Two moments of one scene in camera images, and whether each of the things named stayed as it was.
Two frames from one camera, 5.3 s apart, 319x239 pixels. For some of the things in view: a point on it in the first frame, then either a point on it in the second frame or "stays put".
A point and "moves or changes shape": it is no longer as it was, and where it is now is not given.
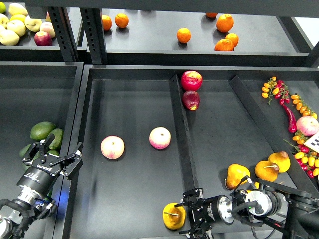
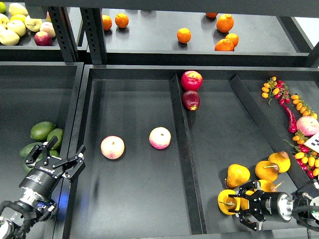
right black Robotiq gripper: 205,211 → 263,206
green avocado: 53,152 stays put
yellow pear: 174,217 moves or changes shape
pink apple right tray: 307,125 stays put
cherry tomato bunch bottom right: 306,158 stays put
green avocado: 57,142 stays put
